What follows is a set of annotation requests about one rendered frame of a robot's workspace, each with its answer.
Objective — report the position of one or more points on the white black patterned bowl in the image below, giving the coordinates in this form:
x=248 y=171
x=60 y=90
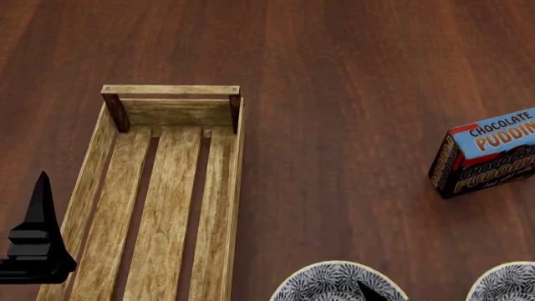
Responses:
x=322 y=282
x=507 y=283

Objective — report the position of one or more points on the chocolate pudding box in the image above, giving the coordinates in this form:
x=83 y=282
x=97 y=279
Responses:
x=489 y=156

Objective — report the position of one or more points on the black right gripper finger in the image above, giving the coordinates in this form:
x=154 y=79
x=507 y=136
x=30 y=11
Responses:
x=371 y=294

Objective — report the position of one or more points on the wooden slatted tray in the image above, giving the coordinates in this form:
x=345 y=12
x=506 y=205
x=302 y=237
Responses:
x=167 y=194

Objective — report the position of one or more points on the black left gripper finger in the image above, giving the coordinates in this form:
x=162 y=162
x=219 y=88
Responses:
x=41 y=213

